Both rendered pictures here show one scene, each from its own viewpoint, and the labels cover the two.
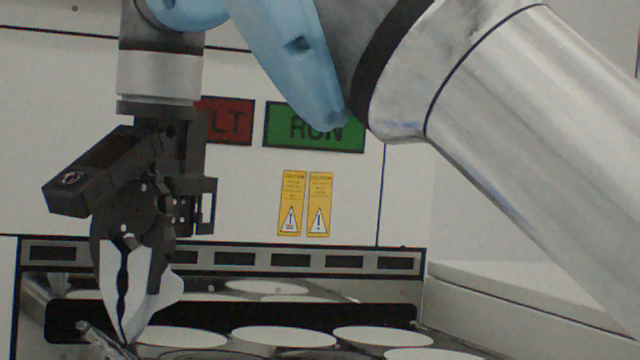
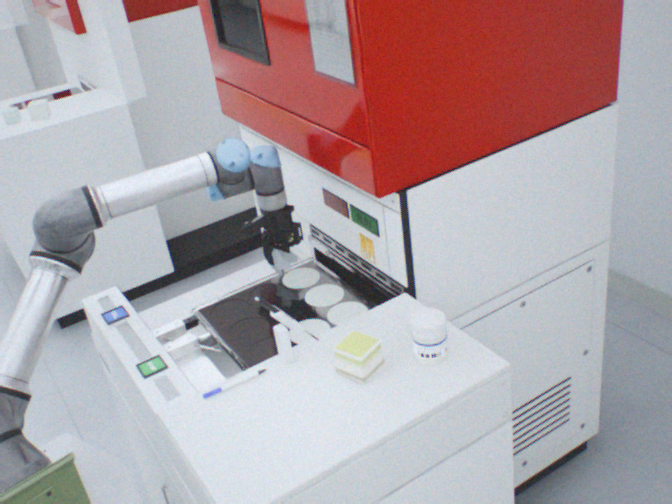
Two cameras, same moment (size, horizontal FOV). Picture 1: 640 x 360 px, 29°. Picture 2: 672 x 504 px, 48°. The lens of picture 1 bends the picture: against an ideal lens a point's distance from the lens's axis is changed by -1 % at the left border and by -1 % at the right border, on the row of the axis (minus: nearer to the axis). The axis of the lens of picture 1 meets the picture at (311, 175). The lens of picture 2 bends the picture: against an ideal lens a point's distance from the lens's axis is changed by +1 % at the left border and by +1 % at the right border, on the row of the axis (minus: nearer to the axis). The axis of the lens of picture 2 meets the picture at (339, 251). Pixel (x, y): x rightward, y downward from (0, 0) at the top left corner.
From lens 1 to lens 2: 2.11 m
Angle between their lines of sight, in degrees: 86
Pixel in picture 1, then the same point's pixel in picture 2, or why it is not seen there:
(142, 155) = (260, 222)
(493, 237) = not seen: outside the picture
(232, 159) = (346, 221)
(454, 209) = not seen: outside the picture
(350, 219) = (380, 261)
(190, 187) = (275, 236)
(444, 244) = not seen: outside the picture
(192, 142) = (281, 221)
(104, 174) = (247, 226)
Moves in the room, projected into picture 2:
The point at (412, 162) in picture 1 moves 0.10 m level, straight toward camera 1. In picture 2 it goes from (395, 248) to (352, 254)
